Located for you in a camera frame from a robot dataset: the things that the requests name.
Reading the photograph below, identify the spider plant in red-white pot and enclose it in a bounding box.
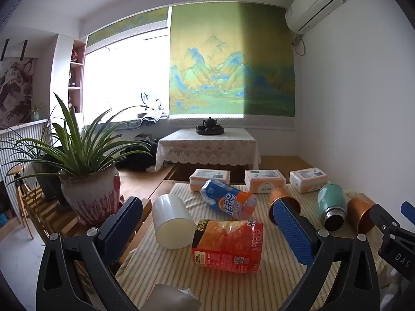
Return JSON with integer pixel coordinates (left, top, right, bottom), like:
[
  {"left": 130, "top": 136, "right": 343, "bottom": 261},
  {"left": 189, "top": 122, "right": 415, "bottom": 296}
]
[{"left": 0, "top": 93, "right": 153, "bottom": 228}]

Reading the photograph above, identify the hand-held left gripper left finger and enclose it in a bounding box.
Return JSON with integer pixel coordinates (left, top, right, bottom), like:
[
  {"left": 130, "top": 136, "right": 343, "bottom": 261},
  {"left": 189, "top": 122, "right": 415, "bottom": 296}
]
[{"left": 36, "top": 196, "right": 144, "bottom": 311}]

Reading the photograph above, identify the small potted plant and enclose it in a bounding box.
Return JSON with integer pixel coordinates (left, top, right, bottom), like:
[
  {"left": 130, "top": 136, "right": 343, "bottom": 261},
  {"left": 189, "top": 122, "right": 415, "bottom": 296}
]
[{"left": 30, "top": 103, "right": 45, "bottom": 121}]

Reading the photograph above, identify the wooden wall shelf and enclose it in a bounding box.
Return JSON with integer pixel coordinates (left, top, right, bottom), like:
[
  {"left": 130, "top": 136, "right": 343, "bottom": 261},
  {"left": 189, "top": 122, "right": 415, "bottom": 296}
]
[{"left": 68, "top": 39, "right": 87, "bottom": 115}]

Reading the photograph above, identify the black bag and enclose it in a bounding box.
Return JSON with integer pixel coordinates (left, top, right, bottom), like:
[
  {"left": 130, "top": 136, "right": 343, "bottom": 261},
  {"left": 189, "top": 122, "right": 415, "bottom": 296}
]
[{"left": 117, "top": 139, "right": 159, "bottom": 172}]

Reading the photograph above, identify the air conditioner cable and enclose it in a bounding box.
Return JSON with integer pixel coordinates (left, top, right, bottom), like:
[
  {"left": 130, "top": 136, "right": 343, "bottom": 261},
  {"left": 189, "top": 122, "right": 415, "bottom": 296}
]
[{"left": 292, "top": 32, "right": 307, "bottom": 56}]

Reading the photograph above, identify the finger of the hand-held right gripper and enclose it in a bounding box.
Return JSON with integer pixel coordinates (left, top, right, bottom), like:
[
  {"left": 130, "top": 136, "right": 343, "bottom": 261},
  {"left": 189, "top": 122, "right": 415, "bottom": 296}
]
[
  {"left": 401, "top": 201, "right": 415, "bottom": 225},
  {"left": 368, "top": 203, "right": 404, "bottom": 238}
]

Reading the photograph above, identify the low table with lace cloth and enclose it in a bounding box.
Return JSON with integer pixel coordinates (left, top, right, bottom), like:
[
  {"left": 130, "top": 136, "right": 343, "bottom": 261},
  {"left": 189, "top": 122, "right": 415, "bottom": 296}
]
[{"left": 156, "top": 128, "right": 262, "bottom": 171}]

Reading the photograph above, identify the white orange tissue pack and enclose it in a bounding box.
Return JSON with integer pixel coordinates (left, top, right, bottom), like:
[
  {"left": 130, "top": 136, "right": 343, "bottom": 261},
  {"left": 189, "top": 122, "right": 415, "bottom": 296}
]
[
  {"left": 244, "top": 170, "right": 287, "bottom": 194},
  {"left": 289, "top": 168, "right": 329, "bottom": 194},
  {"left": 189, "top": 169, "right": 231, "bottom": 193}
]

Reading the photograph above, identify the white slatted cabinet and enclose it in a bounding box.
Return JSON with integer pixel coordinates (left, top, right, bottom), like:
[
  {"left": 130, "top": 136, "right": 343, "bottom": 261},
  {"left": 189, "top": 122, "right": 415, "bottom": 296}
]
[{"left": 0, "top": 118, "right": 55, "bottom": 182}]

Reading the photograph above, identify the wooden slatted plant stand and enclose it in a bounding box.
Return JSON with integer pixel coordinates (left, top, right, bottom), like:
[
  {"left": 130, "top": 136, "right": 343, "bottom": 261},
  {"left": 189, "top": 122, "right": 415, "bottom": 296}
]
[{"left": 15, "top": 165, "right": 153, "bottom": 260}]

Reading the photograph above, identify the white air conditioner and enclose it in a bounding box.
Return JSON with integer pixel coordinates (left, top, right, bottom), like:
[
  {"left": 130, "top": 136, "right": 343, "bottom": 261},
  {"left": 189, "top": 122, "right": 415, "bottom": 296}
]
[{"left": 285, "top": 0, "right": 345, "bottom": 34}]

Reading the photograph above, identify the teal thermos bottle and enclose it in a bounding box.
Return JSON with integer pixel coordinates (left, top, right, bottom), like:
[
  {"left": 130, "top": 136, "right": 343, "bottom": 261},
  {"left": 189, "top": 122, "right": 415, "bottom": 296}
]
[{"left": 317, "top": 183, "right": 348, "bottom": 232}]

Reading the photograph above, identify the black tea tray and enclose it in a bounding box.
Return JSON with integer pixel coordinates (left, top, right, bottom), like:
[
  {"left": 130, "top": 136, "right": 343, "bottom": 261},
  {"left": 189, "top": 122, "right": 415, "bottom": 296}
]
[{"left": 195, "top": 126, "right": 225, "bottom": 136}]

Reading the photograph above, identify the green landscape roller blind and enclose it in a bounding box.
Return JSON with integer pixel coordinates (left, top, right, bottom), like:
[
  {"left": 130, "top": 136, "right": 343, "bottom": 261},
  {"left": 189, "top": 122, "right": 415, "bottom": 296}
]
[{"left": 169, "top": 2, "right": 296, "bottom": 119}]

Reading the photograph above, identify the folded cloth on windowsill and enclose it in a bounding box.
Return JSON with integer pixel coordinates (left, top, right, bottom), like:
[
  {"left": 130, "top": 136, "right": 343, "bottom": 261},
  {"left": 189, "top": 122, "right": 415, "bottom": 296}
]
[{"left": 139, "top": 105, "right": 169, "bottom": 128}]

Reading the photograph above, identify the red orange printed cup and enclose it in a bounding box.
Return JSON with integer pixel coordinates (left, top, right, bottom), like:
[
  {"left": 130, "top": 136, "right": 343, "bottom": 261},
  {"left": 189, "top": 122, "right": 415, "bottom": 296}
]
[{"left": 191, "top": 219, "right": 264, "bottom": 273}]

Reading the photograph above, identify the narrow landscape roller blind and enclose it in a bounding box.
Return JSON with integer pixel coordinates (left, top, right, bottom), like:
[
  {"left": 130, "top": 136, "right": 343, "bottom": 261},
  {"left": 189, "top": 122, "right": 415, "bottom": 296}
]
[{"left": 86, "top": 6, "right": 171, "bottom": 48}]

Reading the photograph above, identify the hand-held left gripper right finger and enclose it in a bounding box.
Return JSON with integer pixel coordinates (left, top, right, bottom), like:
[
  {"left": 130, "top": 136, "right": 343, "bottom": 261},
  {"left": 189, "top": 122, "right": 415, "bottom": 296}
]
[{"left": 273, "top": 197, "right": 381, "bottom": 311}]

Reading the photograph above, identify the crumpled white paper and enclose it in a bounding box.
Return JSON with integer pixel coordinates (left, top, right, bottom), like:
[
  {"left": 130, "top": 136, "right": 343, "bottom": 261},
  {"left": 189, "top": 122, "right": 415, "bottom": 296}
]
[{"left": 136, "top": 283, "right": 203, "bottom": 311}]

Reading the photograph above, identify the plant in dark pot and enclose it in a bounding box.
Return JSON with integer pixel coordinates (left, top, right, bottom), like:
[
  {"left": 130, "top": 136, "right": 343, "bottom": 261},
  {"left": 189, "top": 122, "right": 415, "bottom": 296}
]
[{"left": 6, "top": 117, "right": 67, "bottom": 201}]

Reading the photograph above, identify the hanging ink scroll painting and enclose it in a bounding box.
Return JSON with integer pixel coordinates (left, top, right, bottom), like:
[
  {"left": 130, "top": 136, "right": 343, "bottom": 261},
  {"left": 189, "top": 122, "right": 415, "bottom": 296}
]
[{"left": 0, "top": 39, "right": 36, "bottom": 129}]

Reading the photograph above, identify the copper metal cup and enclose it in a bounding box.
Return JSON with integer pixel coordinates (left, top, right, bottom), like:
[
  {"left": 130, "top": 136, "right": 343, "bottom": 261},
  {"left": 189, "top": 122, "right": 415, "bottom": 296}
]
[
  {"left": 348, "top": 197, "right": 377, "bottom": 234},
  {"left": 268, "top": 186, "right": 301, "bottom": 226}
]

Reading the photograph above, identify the striped yellow tablecloth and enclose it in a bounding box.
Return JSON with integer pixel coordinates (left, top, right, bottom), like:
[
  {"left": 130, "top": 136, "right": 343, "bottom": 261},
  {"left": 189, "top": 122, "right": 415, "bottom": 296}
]
[{"left": 115, "top": 181, "right": 397, "bottom": 311}]

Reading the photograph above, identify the white plastic cup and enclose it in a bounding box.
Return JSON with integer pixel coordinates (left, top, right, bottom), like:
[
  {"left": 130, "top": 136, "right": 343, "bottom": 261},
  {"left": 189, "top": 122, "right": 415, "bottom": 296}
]
[{"left": 152, "top": 194, "right": 197, "bottom": 250}]

